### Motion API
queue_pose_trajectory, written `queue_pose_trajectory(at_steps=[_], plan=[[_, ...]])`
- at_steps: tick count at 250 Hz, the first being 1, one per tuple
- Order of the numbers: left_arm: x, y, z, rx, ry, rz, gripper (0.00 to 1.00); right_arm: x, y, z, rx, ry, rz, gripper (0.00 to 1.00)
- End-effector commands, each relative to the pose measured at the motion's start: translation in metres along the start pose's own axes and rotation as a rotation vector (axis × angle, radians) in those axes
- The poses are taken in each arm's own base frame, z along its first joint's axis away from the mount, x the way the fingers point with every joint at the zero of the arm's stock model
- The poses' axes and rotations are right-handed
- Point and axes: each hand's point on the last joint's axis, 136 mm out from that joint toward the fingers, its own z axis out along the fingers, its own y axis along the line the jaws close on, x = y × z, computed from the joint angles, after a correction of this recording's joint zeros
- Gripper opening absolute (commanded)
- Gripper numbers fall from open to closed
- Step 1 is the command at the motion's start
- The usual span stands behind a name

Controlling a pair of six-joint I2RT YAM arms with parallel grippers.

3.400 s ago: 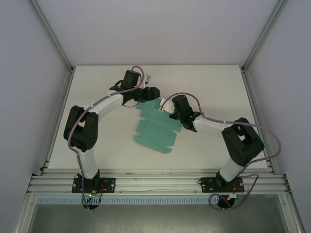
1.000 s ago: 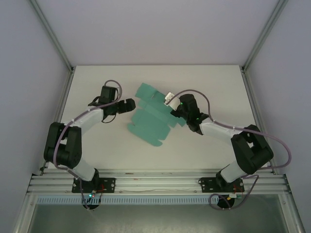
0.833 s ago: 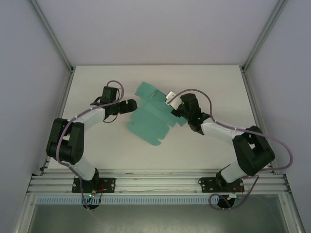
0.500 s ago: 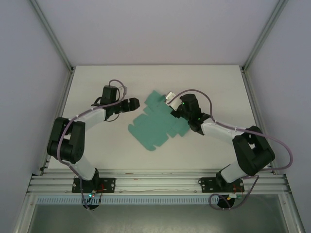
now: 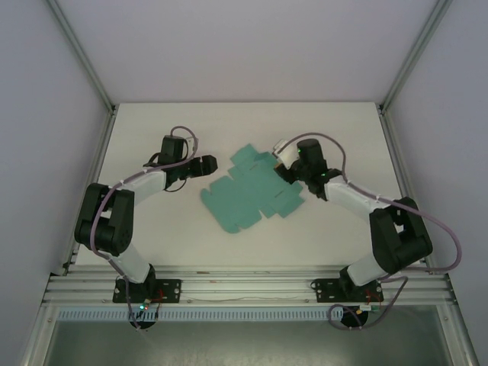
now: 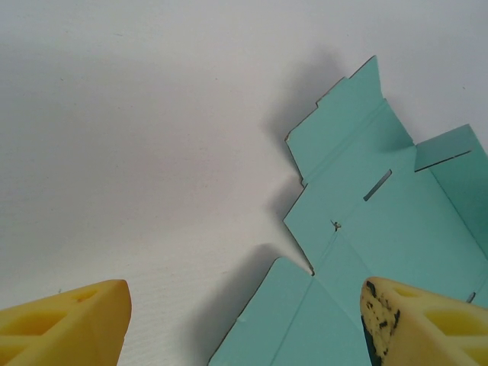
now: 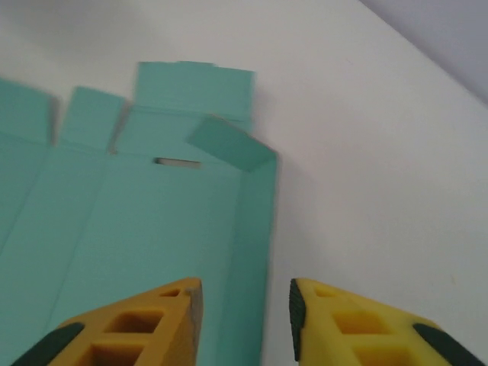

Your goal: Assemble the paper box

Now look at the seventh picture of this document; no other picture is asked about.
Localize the teal paper box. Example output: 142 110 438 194
0 60 278 366

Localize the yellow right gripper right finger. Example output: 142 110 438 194
289 278 488 366

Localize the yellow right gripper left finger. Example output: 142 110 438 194
10 277 204 366

